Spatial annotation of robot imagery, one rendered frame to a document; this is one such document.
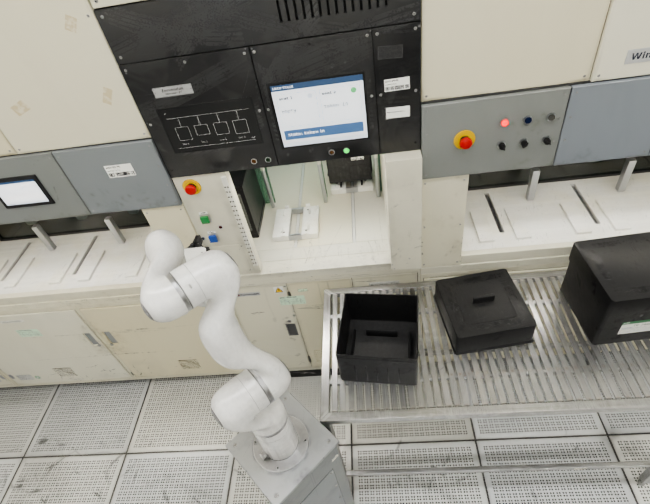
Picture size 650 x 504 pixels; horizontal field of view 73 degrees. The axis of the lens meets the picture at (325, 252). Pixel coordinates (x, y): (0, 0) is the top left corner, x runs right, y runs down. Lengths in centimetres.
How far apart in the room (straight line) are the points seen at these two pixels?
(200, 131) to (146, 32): 32
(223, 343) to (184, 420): 162
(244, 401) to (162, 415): 157
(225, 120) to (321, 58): 37
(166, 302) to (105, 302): 133
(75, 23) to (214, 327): 93
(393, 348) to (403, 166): 68
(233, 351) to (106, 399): 194
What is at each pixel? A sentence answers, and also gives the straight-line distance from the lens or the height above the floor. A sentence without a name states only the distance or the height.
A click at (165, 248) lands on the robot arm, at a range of 110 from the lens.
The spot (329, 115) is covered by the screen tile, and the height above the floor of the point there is 156.
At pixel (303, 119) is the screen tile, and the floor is 156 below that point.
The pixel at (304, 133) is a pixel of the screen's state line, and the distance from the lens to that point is 149.
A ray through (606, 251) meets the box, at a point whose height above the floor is 101.
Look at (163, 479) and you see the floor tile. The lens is 262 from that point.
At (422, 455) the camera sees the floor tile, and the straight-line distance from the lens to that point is 238.
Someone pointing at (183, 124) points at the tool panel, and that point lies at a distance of 155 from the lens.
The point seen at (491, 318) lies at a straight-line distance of 172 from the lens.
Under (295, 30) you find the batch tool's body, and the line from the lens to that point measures 137.
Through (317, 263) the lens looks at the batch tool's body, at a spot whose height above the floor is 87.
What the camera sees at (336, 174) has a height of 99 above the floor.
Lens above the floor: 222
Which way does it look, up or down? 44 degrees down
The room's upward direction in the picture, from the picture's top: 12 degrees counter-clockwise
